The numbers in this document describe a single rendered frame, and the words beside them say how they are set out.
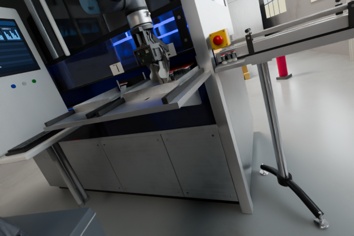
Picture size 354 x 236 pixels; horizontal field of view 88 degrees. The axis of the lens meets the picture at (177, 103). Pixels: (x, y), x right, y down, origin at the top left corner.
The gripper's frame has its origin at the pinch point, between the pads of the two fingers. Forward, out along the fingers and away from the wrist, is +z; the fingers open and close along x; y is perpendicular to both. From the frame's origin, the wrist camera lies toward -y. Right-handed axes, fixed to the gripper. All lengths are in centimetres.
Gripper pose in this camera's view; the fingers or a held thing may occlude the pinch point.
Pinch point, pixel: (165, 82)
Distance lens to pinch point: 68.8
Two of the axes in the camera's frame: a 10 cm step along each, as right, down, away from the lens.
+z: 3.1, 9.1, 2.6
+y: -3.8, 3.7, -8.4
